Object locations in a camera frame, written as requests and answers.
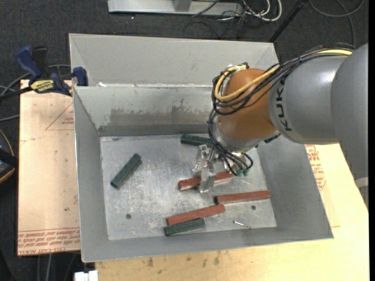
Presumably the red-brown block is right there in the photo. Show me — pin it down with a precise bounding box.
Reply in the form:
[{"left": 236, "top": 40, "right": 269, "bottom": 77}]
[
  {"left": 213, "top": 190, "right": 272, "bottom": 205},
  {"left": 177, "top": 171, "right": 234, "bottom": 192},
  {"left": 165, "top": 204, "right": 227, "bottom": 227}
]

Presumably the dark green flat block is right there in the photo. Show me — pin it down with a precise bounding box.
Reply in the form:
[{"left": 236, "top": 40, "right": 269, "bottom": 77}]
[
  {"left": 110, "top": 153, "right": 143, "bottom": 190},
  {"left": 180, "top": 133, "right": 214, "bottom": 146},
  {"left": 163, "top": 217, "right": 207, "bottom": 237}
]

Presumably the brown cardboard board, red print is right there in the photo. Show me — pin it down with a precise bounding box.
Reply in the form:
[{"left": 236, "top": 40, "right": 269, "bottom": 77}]
[{"left": 17, "top": 79, "right": 342, "bottom": 258}]

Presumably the grey metal bin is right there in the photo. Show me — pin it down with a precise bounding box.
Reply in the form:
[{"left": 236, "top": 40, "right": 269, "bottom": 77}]
[{"left": 69, "top": 33, "right": 335, "bottom": 263}]

